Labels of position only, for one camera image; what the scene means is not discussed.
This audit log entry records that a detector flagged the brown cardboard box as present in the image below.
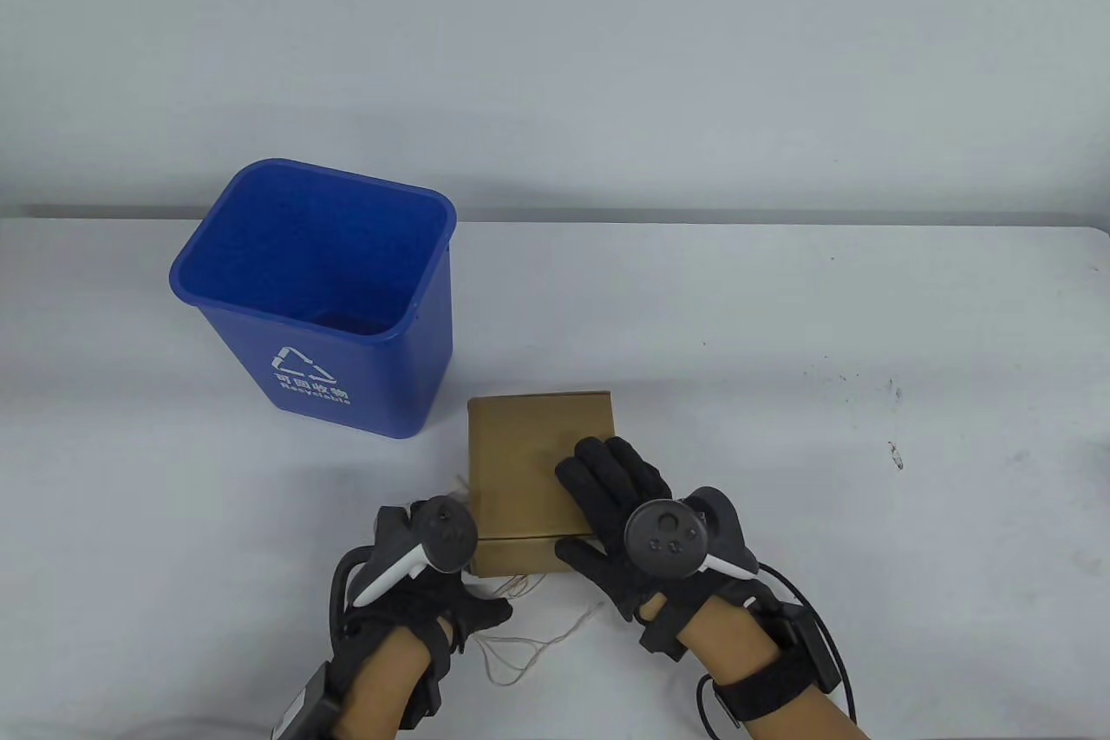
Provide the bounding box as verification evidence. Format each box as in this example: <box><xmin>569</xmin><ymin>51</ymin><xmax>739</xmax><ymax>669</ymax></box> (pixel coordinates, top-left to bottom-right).
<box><xmin>467</xmin><ymin>390</ymin><xmax>618</xmax><ymax>578</ymax></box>

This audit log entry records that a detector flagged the blue plastic recycling bin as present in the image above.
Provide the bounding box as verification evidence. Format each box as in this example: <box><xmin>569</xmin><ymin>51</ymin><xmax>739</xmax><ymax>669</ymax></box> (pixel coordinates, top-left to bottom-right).
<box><xmin>169</xmin><ymin>158</ymin><xmax>458</xmax><ymax>439</ymax></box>

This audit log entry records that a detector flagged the person's left forearm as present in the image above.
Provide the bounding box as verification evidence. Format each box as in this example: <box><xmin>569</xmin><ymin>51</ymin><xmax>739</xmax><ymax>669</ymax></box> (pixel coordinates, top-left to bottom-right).
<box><xmin>333</xmin><ymin>613</ymin><xmax>455</xmax><ymax>740</ymax></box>

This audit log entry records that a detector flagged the person's left hand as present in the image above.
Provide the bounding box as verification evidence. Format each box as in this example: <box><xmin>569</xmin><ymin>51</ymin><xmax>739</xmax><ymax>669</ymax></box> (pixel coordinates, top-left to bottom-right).
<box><xmin>332</xmin><ymin>501</ymin><xmax>514</xmax><ymax>661</ymax></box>

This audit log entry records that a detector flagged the person's right hand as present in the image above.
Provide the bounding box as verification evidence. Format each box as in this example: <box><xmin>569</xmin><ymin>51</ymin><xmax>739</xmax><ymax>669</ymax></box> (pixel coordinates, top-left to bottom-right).
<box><xmin>553</xmin><ymin>436</ymin><xmax>766</xmax><ymax>656</ymax></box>

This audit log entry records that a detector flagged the person's right forearm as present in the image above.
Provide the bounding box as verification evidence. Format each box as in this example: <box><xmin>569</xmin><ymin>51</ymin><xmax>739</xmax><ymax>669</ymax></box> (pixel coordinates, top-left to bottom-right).
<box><xmin>680</xmin><ymin>601</ymin><xmax>858</xmax><ymax>740</ymax></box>

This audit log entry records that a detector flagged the black wrist strap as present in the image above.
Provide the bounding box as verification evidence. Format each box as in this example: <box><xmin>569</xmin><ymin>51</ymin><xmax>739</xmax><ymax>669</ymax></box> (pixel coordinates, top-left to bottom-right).
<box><xmin>706</xmin><ymin>660</ymin><xmax>835</xmax><ymax>725</ymax></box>

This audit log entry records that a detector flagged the black cable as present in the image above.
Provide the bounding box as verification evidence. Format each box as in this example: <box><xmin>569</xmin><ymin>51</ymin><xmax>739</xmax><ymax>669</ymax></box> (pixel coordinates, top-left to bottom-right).
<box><xmin>327</xmin><ymin>544</ymin><xmax>379</xmax><ymax>645</ymax></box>
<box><xmin>753</xmin><ymin>561</ymin><xmax>861</xmax><ymax>725</ymax></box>

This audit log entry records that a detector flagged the dark grey round controller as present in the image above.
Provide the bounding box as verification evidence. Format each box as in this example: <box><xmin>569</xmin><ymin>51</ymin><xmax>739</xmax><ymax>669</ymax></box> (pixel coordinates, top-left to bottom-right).
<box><xmin>350</xmin><ymin>495</ymin><xmax>480</xmax><ymax>607</ymax></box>
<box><xmin>624</xmin><ymin>487</ymin><xmax>759</xmax><ymax>581</ymax></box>

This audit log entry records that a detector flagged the thin white string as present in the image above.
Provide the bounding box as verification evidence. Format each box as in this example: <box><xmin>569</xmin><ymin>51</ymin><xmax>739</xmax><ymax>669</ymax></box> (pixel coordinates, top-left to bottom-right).
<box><xmin>451</xmin><ymin>475</ymin><xmax>610</xmax><ymax>685</ymax></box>

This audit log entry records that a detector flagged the black wrist-mounted camera box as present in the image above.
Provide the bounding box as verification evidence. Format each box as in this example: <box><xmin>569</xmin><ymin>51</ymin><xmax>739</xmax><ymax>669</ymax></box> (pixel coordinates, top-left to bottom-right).
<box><xmin>774</xmin><ymin>608</ymin><xmax>842</xmax><ymax>694</ymax></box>
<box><xmin>272</xmin><ymin>660</ymin><xmax>349</xmax><ymax>740</ymax></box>

